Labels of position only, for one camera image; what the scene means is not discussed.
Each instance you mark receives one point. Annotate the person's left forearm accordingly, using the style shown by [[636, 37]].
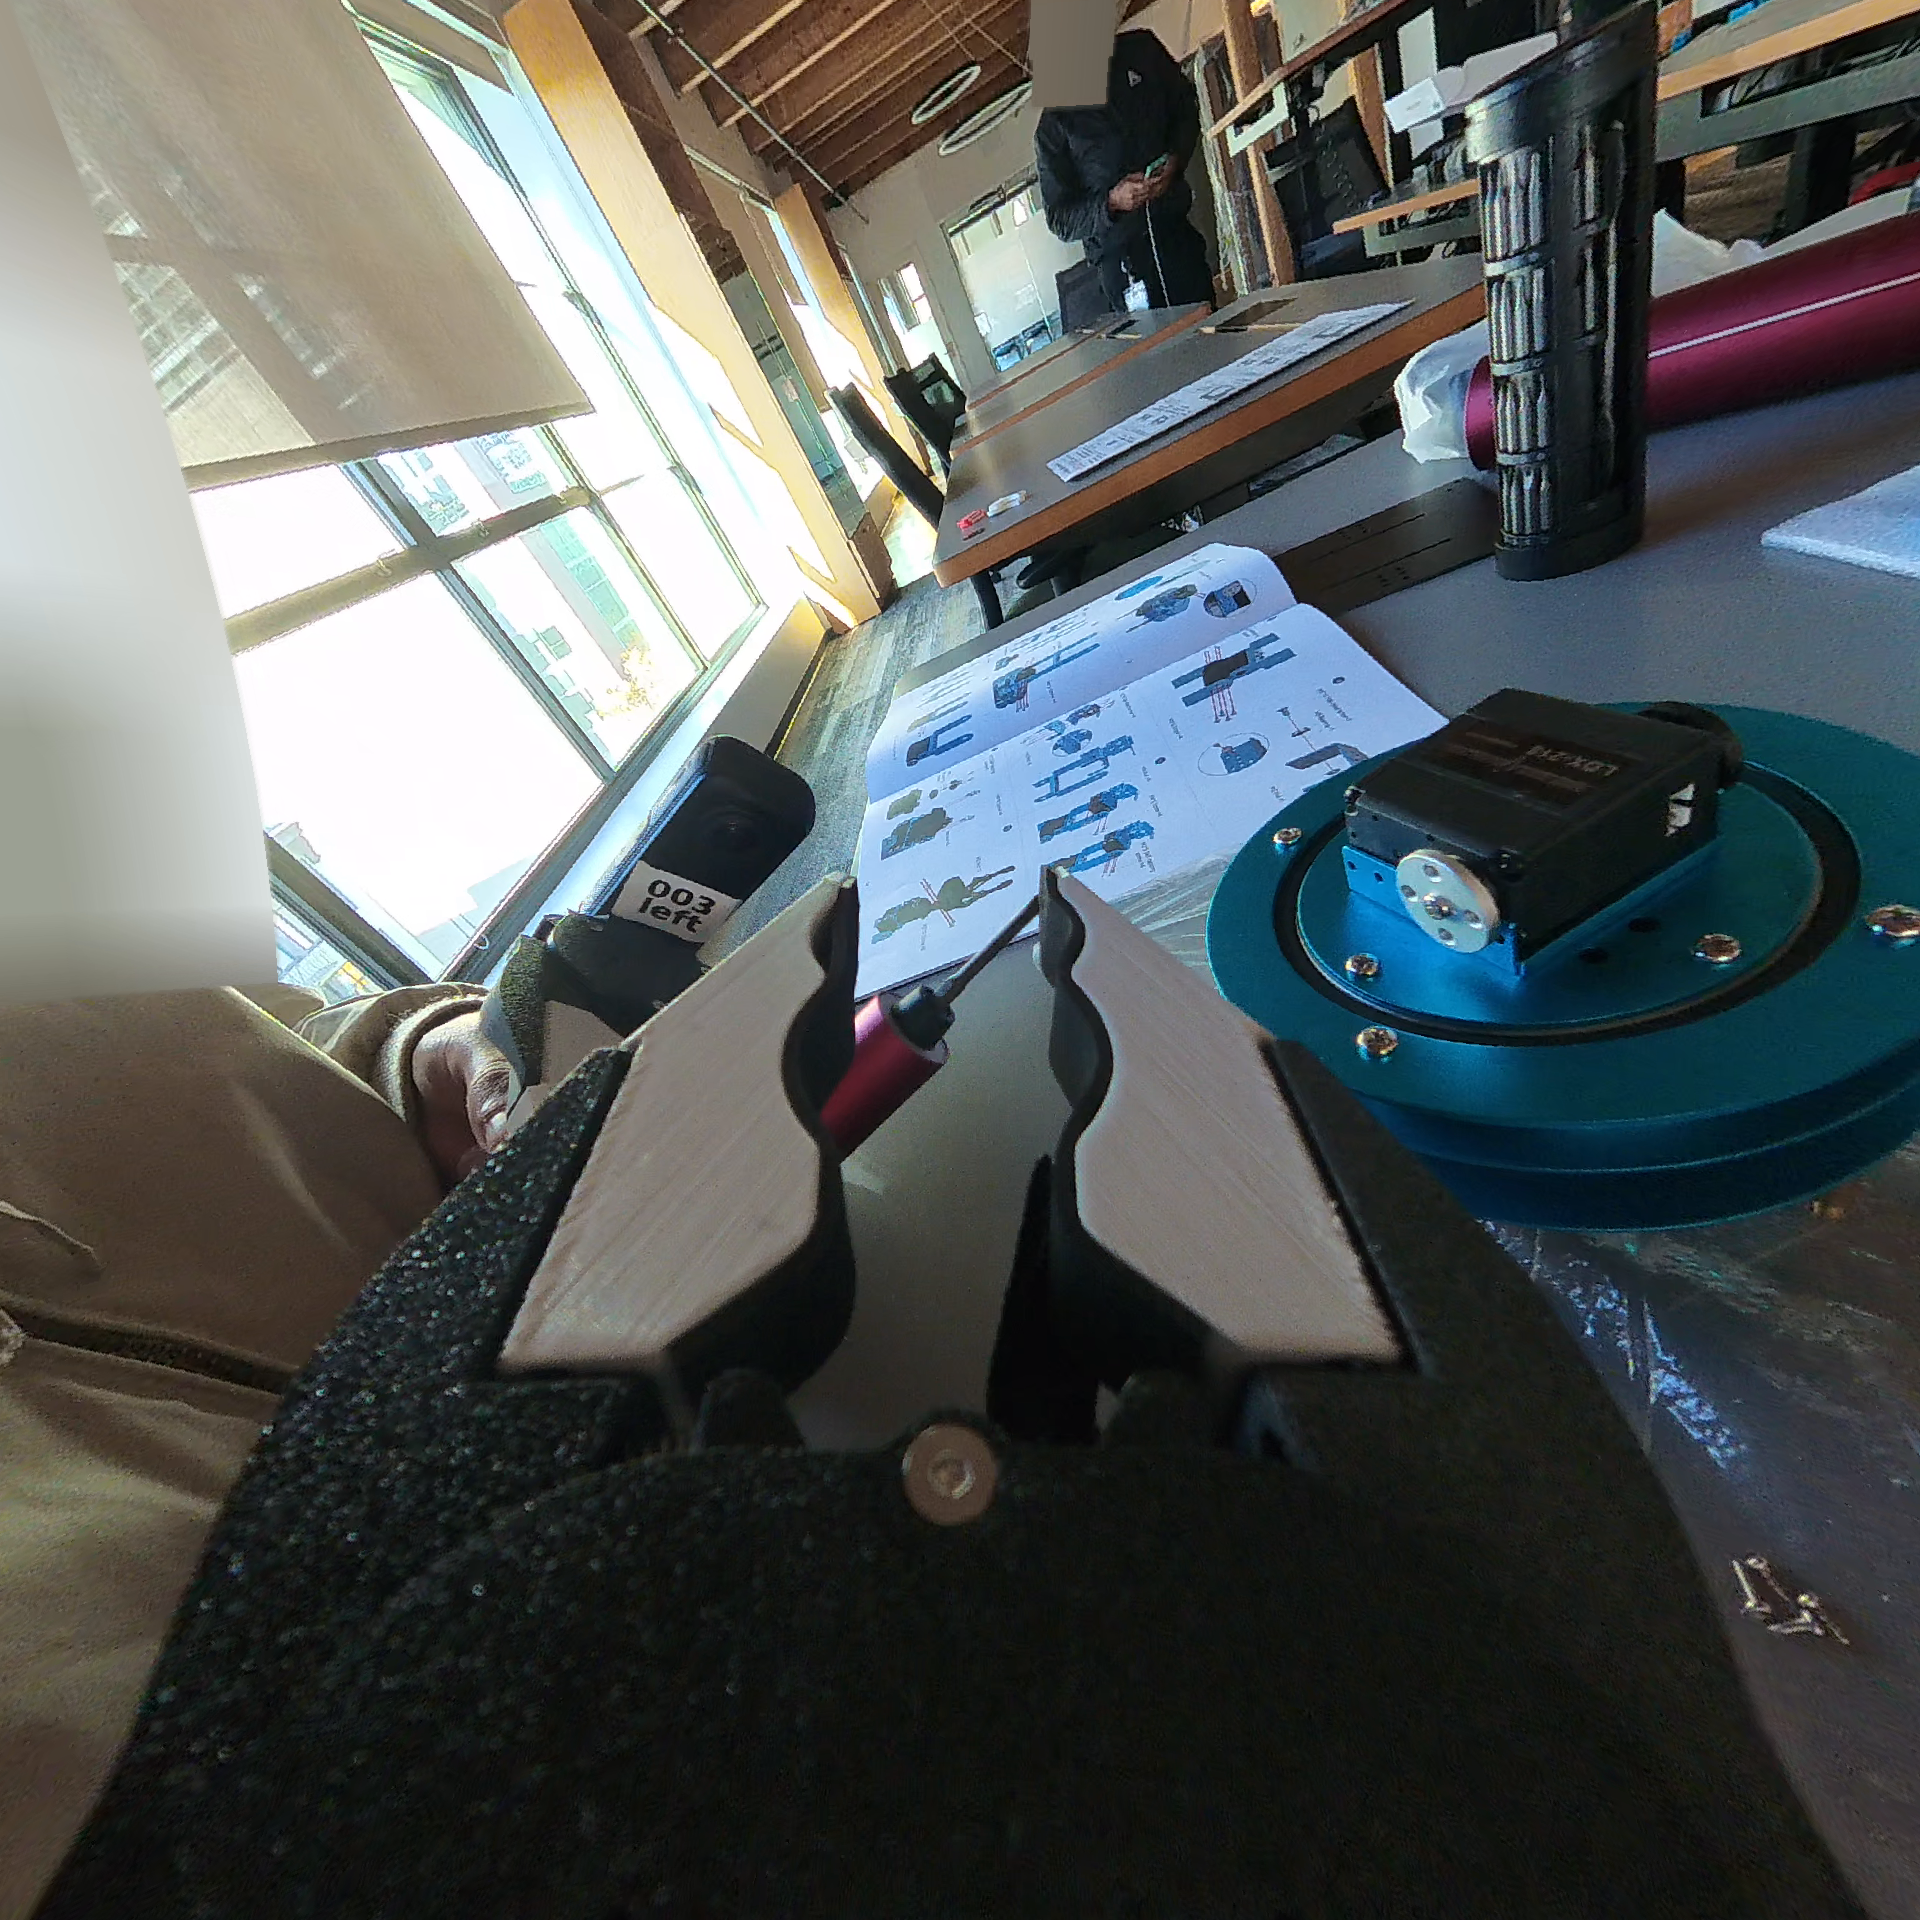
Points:
[[195, 1110]]

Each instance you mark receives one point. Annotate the round ceiling lamp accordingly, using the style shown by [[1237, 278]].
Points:
[[969, 91], [990, 133]]

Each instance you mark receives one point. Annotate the maroon metal cylinder case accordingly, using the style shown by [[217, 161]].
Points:
[[1785, 322]]

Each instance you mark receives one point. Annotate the wooden shelving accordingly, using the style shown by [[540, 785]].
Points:
[[1304, 91]]

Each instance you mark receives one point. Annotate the white instruction booklet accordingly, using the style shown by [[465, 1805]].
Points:
[[1141, 720]]

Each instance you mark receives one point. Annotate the black office chair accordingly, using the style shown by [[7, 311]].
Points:
[[885, 435]]

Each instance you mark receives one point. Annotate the wood-edged grey table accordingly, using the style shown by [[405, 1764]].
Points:
[[1200, 405]]

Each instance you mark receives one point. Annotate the person's beige clothing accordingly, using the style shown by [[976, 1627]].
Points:
[[90, 1501]]

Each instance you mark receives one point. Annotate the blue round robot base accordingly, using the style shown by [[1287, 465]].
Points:
[[1651, 1110]]

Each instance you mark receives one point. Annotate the grey desk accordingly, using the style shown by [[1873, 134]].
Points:
[[1724, 630]]

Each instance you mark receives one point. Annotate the long white paper sheet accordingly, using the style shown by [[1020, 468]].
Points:
[[1231, 383]]

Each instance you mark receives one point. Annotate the person's left hand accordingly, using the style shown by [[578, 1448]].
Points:
[[459, 1080]]

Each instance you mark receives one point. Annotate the white plastic bag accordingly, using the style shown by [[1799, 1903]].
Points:
[[1432, 398]]

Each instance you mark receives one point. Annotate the red electric screwdriver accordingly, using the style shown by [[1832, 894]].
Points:
[[885, 1059]]

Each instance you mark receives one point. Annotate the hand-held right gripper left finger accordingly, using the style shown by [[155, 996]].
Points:
[[691, 1170]]

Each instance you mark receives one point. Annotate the large window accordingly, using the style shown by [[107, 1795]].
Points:
[[451, 720]]

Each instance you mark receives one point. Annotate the beige window blind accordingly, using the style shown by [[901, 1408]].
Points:
[[375, 224]]

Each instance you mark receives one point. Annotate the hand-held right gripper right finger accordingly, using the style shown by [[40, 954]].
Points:
[[1214, 1170]]

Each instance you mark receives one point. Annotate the black cylindrical bit holder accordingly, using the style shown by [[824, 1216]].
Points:
[[1568, 91]]

